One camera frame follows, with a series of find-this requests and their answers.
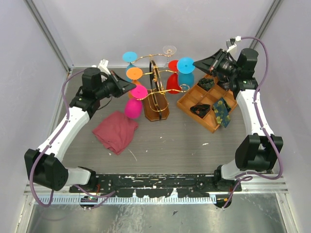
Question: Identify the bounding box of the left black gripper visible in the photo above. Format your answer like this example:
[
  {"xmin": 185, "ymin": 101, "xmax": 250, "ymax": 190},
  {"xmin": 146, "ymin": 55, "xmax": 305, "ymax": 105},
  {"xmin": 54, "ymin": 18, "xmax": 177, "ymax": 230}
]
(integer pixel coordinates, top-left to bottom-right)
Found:
[{"xmin": 96, "ymin": 70, "xmax": 137, "ymax": 100}]

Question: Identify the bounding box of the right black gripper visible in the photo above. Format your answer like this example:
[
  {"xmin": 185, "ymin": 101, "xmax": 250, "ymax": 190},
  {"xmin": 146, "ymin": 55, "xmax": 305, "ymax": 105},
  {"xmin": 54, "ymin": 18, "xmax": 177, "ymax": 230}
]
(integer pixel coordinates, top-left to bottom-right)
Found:
[{"xmin": 192, "ymin": 49, "xmax": 240, "ymax": 78}]

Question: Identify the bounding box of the pink wine glass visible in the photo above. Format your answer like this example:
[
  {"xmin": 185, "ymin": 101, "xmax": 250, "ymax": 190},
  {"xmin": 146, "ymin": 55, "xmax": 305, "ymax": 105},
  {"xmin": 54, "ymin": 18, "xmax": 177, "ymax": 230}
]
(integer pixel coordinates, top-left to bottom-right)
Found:
[{"xmin": 124, "ymin": 84, "xmax": 148, "ymax": 119}]

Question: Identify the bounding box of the blue wine glass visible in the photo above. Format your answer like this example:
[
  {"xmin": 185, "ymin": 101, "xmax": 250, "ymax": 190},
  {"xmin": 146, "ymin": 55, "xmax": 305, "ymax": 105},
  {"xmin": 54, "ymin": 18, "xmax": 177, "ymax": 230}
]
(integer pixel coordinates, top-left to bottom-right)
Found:
[
  {"xmin": 177, "ymin": 57, "xmax": 195, "ymax": 89},
  {"xmin": 122, "ymin": 51, "xmax": 138, "ymax": 71}
]

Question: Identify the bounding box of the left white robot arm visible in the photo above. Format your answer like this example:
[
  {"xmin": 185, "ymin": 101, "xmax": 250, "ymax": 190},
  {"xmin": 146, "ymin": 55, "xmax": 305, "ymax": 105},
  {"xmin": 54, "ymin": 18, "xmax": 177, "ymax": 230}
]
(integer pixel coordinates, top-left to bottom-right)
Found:
[{"xmin": 24, "ymin": 67, "xmax": 136, "ymax": 192}]

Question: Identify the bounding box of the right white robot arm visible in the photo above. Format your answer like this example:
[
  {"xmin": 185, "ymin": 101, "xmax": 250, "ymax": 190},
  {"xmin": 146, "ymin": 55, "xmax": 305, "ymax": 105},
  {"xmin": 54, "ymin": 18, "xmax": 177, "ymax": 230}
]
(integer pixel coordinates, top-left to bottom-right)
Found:
[{"xmin": 193, "ymin": 48, "xmax": 283, "ymax": 191}]

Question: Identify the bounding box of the orange wine glass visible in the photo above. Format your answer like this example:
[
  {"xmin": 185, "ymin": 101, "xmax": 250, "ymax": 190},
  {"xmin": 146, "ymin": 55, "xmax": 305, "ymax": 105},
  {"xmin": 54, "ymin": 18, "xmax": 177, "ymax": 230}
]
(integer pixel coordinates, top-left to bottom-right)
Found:
[{"xmin": 126, "ymin": 67, "xmax": 143, "ymax": 81}]

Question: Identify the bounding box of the red wine glass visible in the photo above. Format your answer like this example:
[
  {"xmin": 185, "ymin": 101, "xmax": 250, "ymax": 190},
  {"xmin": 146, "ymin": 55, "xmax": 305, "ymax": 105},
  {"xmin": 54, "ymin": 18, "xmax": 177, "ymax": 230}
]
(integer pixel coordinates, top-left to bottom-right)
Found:
[{"xmin": 166, "ymin": 60, "xmax": 181, "ymax": 94}]

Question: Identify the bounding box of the clear wine glass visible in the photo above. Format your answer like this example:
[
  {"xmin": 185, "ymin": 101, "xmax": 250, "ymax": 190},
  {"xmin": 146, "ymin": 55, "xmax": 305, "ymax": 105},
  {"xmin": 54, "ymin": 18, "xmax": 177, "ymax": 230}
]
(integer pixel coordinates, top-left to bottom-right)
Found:
[{"xmin": 163, "ymin": 45, "xmax": 177, "ymax": 63}]

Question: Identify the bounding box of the dark green rolled tie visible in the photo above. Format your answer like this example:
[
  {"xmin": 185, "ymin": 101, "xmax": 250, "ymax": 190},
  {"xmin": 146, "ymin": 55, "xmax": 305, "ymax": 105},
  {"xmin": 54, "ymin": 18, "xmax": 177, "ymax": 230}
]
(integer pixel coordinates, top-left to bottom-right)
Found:
[{"xmin": 198, "ymin": 78, "xmax": 215, "ymax": 91}]

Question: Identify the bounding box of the dark patterned rolled tie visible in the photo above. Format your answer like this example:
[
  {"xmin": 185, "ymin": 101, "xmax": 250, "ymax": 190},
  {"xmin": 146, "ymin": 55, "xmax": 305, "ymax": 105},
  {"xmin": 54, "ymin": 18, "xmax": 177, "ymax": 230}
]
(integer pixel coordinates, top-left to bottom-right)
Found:
[{"xmin": 217, "ymin": 79, "xmax": 230, "ymax": 91}]

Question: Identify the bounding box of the wooden compartment tray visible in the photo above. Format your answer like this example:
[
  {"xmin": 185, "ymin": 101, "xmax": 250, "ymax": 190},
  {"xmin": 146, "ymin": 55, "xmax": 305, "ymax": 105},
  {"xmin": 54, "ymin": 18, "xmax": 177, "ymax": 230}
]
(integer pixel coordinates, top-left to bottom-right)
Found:
[{"xmin": 177, "ymin": 75, "xmax": 237, "ymax": 133}]

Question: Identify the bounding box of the dark red cloth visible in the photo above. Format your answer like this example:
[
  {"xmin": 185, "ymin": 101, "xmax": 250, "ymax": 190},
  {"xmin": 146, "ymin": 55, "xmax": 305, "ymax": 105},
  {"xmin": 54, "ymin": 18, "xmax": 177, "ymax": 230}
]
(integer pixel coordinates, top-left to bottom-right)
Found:
[{"xmin": 92, "ymin": 111, "xmax": 138, "ymax": 155}]

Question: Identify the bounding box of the blue floral folded tie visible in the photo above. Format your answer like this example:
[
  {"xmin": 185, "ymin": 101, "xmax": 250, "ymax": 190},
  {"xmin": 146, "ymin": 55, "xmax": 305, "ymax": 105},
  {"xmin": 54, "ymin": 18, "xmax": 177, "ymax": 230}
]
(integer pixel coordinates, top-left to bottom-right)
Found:
[{"xmin": 213, "ymin": 97, "xmax": 231, "ymax": 128}]

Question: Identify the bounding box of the black rolled tie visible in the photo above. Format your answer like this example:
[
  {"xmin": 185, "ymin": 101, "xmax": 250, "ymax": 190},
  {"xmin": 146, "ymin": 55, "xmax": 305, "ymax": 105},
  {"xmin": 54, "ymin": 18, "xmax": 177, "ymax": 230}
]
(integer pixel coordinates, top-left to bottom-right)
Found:
[{"xmin": 190, "ymin": 104, "xmax": 210, "ymax": 118}]

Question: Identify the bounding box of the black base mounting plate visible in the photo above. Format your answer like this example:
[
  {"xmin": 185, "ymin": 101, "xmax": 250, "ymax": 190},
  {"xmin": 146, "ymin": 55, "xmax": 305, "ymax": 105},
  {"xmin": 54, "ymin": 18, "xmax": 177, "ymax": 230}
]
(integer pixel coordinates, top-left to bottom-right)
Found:
[{"xmin": 69, "ymin": 172, "xmax": 242, "ymax": 199}]

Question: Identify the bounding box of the gold wire wine glass rack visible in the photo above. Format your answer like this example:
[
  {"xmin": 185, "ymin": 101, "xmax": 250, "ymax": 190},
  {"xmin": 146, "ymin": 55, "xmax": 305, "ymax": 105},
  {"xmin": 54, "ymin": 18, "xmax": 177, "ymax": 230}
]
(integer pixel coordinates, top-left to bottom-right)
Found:
[{"xmin": 130, "ymin": 53, "xmax": 190, "ymax": 122}]

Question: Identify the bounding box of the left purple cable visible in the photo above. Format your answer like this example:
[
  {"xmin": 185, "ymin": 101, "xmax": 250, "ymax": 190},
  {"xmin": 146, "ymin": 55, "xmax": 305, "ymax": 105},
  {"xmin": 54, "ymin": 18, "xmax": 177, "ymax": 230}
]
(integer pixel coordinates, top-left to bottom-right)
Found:
[{"xmin": 29, "ymin": 70, "xmax": 116, "ymax": 208}]

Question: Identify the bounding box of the purple cable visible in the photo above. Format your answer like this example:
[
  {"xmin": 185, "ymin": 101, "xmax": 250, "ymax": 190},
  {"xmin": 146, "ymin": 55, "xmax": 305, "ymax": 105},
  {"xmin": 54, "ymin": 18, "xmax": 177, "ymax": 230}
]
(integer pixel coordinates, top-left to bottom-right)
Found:
[
  {"xmin": 29, "ymin": 70, "xmax": 116, "ymax": 208},
  {"xmin": 222, "ymin": 35, "xmax": 285, "ymax": 209}
]

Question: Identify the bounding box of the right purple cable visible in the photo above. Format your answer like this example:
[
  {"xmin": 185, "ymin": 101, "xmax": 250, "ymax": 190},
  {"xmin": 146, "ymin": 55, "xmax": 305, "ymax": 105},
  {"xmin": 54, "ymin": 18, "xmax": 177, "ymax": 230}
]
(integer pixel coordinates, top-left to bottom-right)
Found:
[{"xmin": 222, "ymin": 35, "xmax": 285, "ymax": 209}]

